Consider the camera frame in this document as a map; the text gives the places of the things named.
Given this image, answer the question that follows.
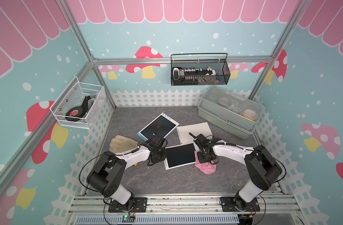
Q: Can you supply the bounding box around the white drawing tablet front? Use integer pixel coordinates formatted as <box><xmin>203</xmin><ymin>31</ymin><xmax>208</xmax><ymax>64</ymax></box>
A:
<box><xmin>177</xmin><ymin>122</ymin><xmax>212</xmax><ymax>144</ymax></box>

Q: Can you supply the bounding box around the white drawing tablet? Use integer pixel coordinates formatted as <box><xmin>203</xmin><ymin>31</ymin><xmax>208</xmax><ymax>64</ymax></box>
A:
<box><xmin>177</xmin><ymin>122</ymin><xmax>212</xmax><ymax>144</ymax></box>
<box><xmin>164</xmin><ymin>143</ymin><xmax>196</xmax><ymax>170</ymax></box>

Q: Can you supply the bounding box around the pink cleaning cloth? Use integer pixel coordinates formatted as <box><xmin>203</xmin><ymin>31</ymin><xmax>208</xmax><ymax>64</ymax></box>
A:
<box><xmin>194</xmin><ymin>151</ymin><xmax>216</xmax><ymax>174</ymax></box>

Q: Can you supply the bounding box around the blue framed drawing tablet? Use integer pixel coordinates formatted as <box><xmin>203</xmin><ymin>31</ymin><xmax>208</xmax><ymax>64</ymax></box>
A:
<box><xmin>137</xmin><ymin>113</ymin><xmax>179</xmax><ymax>141</ymax></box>

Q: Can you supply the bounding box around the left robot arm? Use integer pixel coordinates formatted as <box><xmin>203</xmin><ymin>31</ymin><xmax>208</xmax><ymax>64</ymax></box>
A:
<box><xmin>87</xmin><ymin>135</ymin><xmax>168</xmax><ymax>197</ymax></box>

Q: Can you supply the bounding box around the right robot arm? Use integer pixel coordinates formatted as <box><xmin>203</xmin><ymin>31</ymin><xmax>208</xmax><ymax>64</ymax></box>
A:
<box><xmin>189</xmin><ymin>133</ymin><xmax>285</xmax><ymax>212</ymax></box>

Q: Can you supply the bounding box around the beige work glove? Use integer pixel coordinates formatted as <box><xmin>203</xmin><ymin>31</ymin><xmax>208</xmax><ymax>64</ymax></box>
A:
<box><xmin>109</xmin><ymin>135</ymin><xmax>138</xmax><ymax>154</ymax></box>

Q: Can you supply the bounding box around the green translucent storage box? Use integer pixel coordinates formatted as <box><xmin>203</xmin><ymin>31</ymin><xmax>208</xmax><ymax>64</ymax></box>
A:
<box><xmin>198</xmin><ymin>86</ymin><xmax>265</xmax><ymax>139</ymax></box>

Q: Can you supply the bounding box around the black tape roll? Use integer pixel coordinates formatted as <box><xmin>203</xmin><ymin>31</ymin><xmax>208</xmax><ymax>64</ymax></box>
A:
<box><xmin>65</xmin><ymin>106</ymin><xmax>85</xmax><ymax>122</ymax></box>

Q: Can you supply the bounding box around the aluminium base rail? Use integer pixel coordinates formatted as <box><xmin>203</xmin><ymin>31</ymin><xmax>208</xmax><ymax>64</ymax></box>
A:
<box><xmin>64</xmin><ymin>191</ymin><xmax>307</xmax><ymax>225</ymax></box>

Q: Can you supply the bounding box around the black wire mesh basket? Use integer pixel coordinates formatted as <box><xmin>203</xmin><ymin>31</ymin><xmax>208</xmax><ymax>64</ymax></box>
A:
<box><xmin>170</xmin><ymin>53</ymin><xmax>231</xmax><ymax>86</ymax></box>

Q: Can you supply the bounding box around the clear acrylic wall bin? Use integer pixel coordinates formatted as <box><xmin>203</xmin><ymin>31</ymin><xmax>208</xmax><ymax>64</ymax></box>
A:
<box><xmin>50</xmin><ymin>77</ymin><xmax>106</xmax><ymax>129</ymax></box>

